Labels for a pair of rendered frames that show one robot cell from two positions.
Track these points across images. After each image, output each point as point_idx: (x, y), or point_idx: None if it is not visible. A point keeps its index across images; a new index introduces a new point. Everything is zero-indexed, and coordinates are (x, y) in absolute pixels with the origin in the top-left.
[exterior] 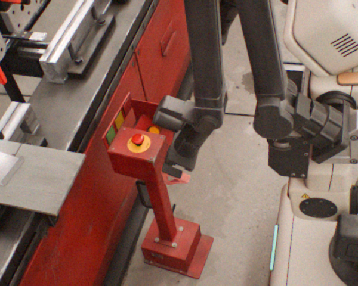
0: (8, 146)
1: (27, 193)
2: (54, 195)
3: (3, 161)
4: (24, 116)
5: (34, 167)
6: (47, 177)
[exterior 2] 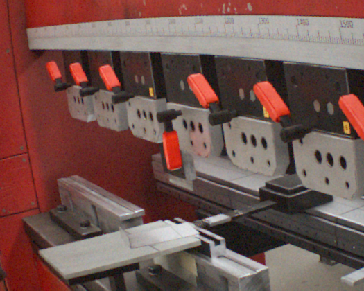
0: (172, 244)
1: (88, 244)
2: (56, 253)
3: (154, 239)
4: (227, 276)
5: (109, 251)
6: (82, 254)
